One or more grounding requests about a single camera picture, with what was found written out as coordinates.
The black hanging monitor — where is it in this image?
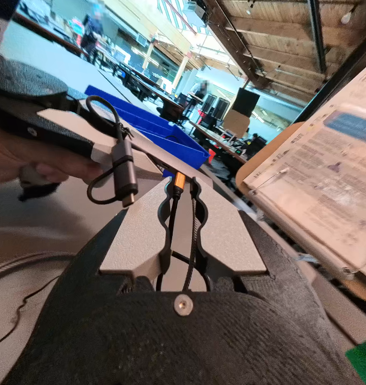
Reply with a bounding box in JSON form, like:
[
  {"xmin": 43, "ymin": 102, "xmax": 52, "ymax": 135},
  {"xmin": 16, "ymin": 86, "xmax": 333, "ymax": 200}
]
[{"xmin": 233, "ymin": 87, "xmax": 261, "ymax": 118}]

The large blue plastic bin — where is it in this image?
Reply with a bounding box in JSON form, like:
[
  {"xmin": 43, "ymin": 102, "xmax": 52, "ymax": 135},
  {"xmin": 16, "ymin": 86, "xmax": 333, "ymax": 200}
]
[{"xmin": 84, "ymin": 85, "xmax": 210, "ymax": 178}]

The braided grey cable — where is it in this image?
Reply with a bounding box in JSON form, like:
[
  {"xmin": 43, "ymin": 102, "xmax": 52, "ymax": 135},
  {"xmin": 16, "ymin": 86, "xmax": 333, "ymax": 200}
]
[{"xmin": 0, "ymin": 177, "xmax": 202, "ymax": 292}]

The person's left hand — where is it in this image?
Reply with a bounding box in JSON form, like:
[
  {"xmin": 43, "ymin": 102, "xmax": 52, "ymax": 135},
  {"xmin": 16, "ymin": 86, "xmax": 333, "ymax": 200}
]
[{"xmin": 0, "ymin": 121, "xmax": 103, "ymax": 184}]

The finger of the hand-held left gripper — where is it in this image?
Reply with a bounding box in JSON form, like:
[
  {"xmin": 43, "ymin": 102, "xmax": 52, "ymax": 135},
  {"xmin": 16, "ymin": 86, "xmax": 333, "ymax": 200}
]
[
  {"xmin": 37, "ymin": 108, "xmax": 177, "ymax": 169},
  {"xmin": 90, "ymin": 143, "xmax": 164, "ymax": 181}
]

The green plastic bin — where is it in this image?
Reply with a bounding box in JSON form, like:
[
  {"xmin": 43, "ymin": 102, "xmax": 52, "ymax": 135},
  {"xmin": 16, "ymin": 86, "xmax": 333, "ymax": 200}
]
[{"xmin": 345, "ymin": 340, "xmax": 366, "ymax": 385}]

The wooden background table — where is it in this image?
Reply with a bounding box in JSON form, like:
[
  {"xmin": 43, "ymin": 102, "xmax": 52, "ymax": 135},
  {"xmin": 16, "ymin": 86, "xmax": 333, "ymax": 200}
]
[{"xmin": 189, "ymin": 120, "xmax": 248, "ymax": 165}]

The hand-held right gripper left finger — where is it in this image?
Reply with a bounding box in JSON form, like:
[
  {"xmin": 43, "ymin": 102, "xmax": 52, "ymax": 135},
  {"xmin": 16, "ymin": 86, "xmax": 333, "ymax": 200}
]
[{"xmin": 99, "ymin": 177, "xmax": 171, "ymax": 280}]

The ceiling projector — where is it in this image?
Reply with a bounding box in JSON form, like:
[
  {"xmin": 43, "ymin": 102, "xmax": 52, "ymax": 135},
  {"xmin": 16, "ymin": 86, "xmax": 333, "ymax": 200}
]
[{"xmin": 183, "ymin": 0, "xmax": 208, "ymax": 24}]

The black metal pole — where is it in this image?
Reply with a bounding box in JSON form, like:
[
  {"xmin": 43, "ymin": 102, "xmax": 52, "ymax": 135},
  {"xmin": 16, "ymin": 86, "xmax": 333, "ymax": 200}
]
[{"xmin": 300, "ymin": 28, "xmax": 366, "ymax": 122}]

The grey desk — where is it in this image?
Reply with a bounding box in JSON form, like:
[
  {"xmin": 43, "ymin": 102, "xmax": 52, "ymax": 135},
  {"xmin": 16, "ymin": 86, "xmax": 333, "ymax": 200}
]
[{"xmin": 0, "ymin": 21, "xmax": 366, "ymax": 373}]

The blue header instruction sheet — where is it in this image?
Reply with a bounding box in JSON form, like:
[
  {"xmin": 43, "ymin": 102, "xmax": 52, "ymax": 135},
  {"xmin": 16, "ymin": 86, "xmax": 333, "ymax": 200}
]
[{"xmin": 291, "ymin": 104, "xmax": 366, "ymax": 265}]

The black portrait monitor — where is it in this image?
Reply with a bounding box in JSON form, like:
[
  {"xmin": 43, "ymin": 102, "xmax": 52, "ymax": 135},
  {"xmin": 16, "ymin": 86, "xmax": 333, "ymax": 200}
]
[
  {"xmin": 215, "ymin": 97, "xmax": 231, "ymax": 121},
  {"xmin": 202, "ymin": 94, "xmax": 217, "ymax": 117}
]

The grey USB hub with cable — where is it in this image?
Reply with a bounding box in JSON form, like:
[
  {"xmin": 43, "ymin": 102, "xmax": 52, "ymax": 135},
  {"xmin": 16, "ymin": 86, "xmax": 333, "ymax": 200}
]
[{"xmin": 86, "ymin": 96, "xmax": 139, "ymax": 209}]

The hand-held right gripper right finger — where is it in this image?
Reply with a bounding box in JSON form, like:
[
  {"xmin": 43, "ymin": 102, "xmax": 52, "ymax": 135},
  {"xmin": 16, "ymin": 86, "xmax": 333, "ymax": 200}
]
[{"xmin": 190, "ymin": 177, "xmax": 268, "ymax": 277}]

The white printed instruction sheet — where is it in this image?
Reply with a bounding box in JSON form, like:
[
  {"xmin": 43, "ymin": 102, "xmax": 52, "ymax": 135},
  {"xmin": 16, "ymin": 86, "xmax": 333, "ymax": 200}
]
[{"xmin": 243, "ymin": 60, "xmax": 366, "ymax": 271}]

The thin black cable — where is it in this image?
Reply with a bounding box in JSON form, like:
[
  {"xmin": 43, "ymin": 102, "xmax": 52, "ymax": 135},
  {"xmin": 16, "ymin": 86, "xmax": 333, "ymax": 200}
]
[{"xmin": 0, "ymin": 276, "xmax": 61, "ymax": 351}]

